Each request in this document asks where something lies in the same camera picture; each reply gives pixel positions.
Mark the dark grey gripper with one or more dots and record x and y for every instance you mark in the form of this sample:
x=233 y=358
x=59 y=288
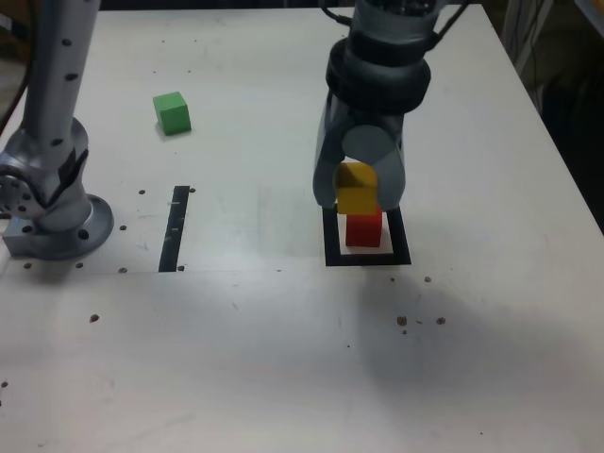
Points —
x=377 y=118

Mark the yellow cube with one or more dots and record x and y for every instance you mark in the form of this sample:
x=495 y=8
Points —
x=356 y=200

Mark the red cube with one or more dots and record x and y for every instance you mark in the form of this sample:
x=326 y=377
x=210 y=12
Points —
x=362 y=233

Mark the green cube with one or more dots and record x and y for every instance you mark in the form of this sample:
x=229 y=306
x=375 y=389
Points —
x=172 y=115

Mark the black tape square outline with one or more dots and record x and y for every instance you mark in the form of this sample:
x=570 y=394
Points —
x=368 y=260

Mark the black tape strip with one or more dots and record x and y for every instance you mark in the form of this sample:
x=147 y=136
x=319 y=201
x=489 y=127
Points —
x=173 y=226

